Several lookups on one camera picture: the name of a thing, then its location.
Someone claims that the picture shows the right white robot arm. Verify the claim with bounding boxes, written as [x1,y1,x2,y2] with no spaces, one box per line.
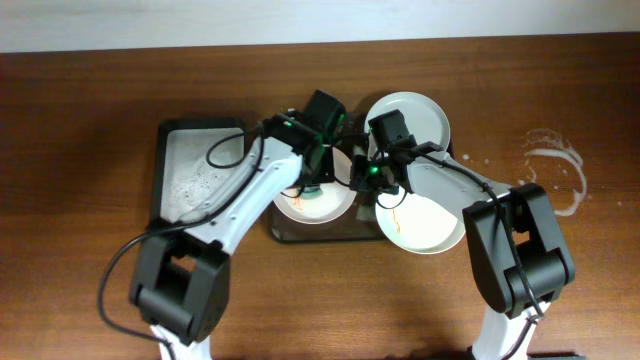
[350,142,575,359]

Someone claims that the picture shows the green sponge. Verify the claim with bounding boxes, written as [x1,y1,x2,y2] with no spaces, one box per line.
[298,185,323,200]

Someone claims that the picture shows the rear white plate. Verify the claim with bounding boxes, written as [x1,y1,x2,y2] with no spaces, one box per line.
[364,92,451,151]

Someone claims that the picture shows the pink-white plate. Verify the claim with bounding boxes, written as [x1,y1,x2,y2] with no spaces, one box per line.
[274,148,356,225]

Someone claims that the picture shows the front white dirty plate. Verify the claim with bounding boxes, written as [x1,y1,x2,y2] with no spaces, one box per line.
[375,189,466,255]

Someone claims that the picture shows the centre black dish tray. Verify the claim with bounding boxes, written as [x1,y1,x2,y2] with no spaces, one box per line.
[263,113,396,245]

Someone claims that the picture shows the left black soapy tray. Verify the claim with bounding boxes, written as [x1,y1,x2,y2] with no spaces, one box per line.
[149,117,245,223]

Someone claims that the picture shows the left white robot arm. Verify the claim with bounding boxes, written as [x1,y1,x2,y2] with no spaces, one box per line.
[130,110,345,359]

